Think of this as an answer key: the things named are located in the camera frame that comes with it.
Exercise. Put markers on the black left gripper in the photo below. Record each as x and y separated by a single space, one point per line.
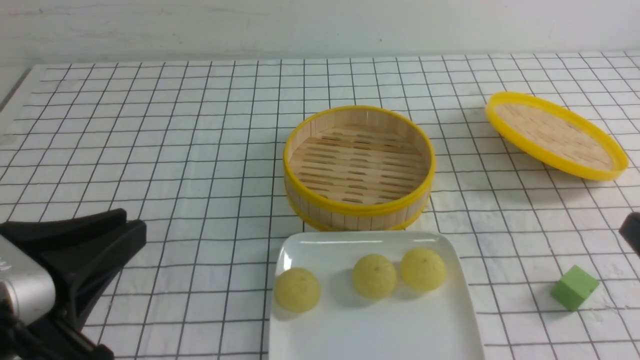
84 255

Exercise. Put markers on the yellow steamed bun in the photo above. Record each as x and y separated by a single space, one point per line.
374 276
423 270
297 290

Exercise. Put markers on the green foam cube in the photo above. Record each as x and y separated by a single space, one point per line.
574 288

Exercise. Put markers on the yellow steamed bun front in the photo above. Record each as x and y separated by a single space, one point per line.
374 276

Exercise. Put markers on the white grid-pattern tablecloth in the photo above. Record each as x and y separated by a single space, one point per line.
194 148

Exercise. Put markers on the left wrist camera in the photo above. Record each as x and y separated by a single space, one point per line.
27 286

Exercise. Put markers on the yellow-rimmed bamboo steamer basket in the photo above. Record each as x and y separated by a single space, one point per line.
358 168

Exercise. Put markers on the yellow-rimmed bamboo steamer lid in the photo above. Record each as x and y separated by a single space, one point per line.
556 136

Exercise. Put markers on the white square ceramic plate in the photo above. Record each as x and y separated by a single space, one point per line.
437 325

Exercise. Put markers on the yellow steamed bun back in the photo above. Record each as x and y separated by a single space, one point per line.
297 290

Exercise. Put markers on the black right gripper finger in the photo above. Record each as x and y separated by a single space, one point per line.
630 231

